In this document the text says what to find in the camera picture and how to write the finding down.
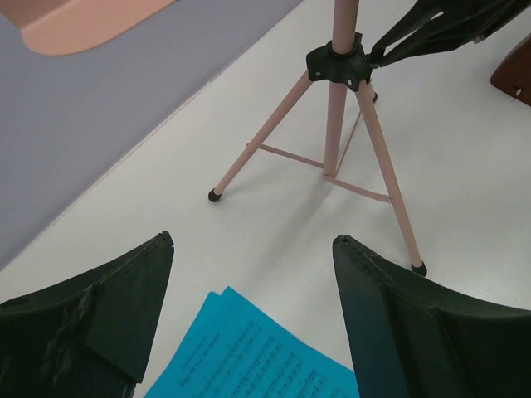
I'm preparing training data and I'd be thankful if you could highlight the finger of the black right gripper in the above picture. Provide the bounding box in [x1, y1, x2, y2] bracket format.
[371, 7, 523, 69]
[369, 1, 477, 58]

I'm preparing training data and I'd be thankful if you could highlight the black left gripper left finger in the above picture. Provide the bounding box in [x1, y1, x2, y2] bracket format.
[1, 231, 174, 397]

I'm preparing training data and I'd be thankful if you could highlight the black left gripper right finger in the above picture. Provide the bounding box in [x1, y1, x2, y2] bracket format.
[332, 235, 530, 397]

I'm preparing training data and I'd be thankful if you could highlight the brown wooden metronome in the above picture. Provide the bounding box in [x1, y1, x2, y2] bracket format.
[490, 35, 531, 106]

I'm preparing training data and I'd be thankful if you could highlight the blue sheet music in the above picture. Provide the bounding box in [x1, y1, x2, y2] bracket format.
[147, 287, 359, 398]
[197, 292, 223, 321]

